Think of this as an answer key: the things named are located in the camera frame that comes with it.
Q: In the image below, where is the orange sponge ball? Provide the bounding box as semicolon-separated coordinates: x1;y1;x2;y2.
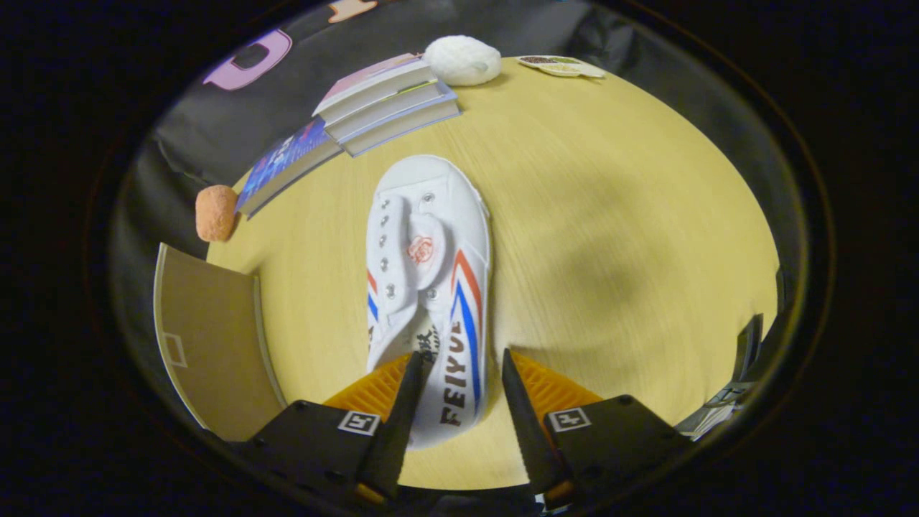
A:
195;185;239;243

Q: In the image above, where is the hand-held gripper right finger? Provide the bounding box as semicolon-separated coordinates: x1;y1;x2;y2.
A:
500;348;696;512

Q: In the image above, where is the white striped canvas shoe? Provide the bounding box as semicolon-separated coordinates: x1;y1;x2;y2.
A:
365;154;493;451

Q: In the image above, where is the white fluffy ball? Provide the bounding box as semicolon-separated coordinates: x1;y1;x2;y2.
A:
422;34;502;87

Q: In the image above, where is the beige storage box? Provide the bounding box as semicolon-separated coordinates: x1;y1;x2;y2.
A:
153;243;288;442

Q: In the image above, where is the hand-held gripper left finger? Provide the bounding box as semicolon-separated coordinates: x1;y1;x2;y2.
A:
230;350;426;507

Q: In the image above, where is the grey-blue cover book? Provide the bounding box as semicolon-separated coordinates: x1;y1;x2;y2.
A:
341;97;462;157

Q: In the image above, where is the blue cover book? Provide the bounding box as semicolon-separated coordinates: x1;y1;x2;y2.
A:
235;115;344;220

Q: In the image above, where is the thick white paged book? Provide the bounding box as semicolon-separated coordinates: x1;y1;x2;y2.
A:
323;79;457;142

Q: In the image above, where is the pink cover book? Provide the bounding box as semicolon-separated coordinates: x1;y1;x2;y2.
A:
312;52;439;126

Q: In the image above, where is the white divided dish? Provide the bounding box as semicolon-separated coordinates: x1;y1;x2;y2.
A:
517;55;606;78

